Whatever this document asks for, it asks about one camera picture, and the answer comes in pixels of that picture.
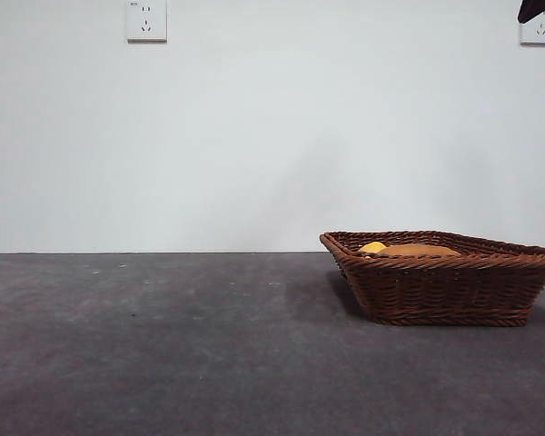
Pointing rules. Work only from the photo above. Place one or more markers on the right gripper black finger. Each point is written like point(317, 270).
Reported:
point(533, 8)

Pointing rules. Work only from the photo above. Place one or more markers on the brown potato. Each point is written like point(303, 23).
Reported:
point(418, 250)

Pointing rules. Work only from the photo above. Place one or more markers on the yellow vegetable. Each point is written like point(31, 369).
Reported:
point(372, 247)

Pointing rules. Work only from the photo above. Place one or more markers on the brown wicker basket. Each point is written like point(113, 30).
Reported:
point(445, 290)

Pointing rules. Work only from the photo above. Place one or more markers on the white wall socket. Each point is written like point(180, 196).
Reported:
point(540, 34)
point(146, 22)

